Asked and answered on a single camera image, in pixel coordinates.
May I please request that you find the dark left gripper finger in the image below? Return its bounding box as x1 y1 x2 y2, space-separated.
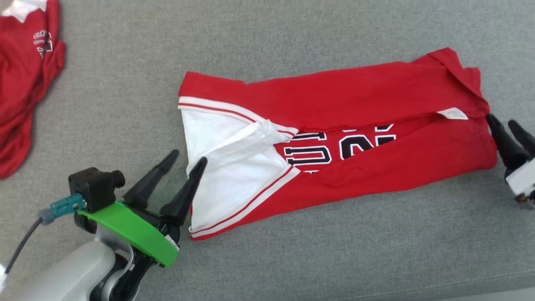
122 149 180 211
160 157 208 227

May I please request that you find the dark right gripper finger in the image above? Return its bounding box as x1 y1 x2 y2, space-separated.
508 120 535 156
486 114 530 168

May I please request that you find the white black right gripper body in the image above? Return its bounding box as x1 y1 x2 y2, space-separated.
504 157 535 209

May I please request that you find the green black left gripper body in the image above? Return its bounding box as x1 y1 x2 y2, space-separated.
77 202 182 268

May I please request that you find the red white basketball jersey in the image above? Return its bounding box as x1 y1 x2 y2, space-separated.
178 47 499 242
0 0 66 179

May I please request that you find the grey cable teal connector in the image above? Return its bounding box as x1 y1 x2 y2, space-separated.
0 193 87 293

